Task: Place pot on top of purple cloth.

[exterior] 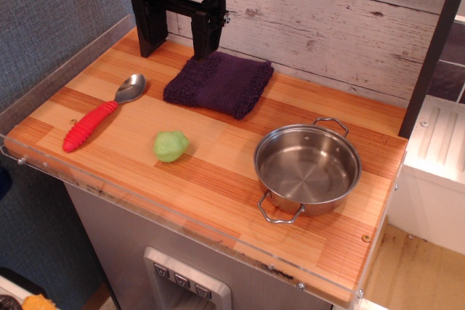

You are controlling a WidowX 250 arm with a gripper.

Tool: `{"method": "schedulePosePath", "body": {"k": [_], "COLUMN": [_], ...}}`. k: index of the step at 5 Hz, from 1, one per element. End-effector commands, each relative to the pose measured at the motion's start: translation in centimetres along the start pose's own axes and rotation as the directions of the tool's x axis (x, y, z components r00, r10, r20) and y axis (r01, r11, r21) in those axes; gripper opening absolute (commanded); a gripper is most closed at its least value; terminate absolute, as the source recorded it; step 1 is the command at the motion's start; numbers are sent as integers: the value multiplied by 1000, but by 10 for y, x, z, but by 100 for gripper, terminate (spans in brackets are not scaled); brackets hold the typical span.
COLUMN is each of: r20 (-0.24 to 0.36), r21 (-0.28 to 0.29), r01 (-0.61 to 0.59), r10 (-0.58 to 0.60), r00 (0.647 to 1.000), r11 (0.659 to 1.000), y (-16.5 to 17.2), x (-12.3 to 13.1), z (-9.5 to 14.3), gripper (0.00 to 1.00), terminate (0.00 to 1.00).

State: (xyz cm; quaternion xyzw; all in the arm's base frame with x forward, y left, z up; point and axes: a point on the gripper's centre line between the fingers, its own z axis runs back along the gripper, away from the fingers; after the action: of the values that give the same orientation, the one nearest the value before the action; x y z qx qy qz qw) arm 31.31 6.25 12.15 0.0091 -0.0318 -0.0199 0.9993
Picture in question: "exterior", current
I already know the silver steel pot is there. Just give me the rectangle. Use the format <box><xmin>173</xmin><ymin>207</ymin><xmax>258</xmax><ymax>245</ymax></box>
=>
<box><xmin>254</xmin><ymin>118</ymin><xmax>362</xmax><ymax>224</ymax></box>

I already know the purple folded rag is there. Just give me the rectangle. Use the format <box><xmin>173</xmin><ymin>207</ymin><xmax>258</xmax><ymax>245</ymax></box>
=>
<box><xmin>163</xmin><ymin>52</ymin><xmax>274</xmax><ymax>120</ymax></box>

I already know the green crumpled lump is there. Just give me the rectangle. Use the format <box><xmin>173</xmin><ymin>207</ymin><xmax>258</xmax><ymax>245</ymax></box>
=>
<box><xmin>153</xmin><ymin>131</ymin><xmax>189</xmax><ymax>163</ymax></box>

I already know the clear acrylic table guard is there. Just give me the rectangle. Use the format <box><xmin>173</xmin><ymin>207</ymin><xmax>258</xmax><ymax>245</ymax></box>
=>
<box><xmin>1</xmin><ymin>17</ymin><xmax>407</xmax><ymax>309</ymax></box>

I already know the grey toy fridge cabinet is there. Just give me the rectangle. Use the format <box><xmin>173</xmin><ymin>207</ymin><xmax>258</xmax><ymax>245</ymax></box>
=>
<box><xmin>65</xmin><ymin>184</ymin><xmax>332</xmax><ymax>309</ymax></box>

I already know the silver dispenser panel with buttons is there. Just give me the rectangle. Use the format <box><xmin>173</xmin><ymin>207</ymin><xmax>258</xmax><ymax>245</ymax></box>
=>
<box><xmin>144</xmin><ymin>247</ymin><xmax>233</xmax><ymax>309</ymax></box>

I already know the white toy sink unit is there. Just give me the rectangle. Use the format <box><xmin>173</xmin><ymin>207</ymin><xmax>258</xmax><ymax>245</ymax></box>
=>
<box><xmin>384</xmin><ymin>15</ymin><xmax>465</xmax><ymax>253</ymax></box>

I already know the yellow object at corner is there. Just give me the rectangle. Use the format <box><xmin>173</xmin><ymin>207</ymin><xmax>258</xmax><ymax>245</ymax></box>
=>
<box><xmin>22</xmin><ymin>295</ymin><xmax>57</xmax><ymax>310</ymax></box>

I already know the red handled metal spoon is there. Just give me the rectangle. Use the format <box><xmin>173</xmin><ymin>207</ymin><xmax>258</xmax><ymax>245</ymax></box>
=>
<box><xmin>62</xmin><ymin>74</ymin><xmax>146</xmax><ymax>152</ymax></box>

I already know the dark brown vertical post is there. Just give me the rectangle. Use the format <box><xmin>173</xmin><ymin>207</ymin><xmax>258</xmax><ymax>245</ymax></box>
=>
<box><xmin>398</xmin><ymin>0</ymin><xmax>461</xmax><ymax>139</ymax></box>

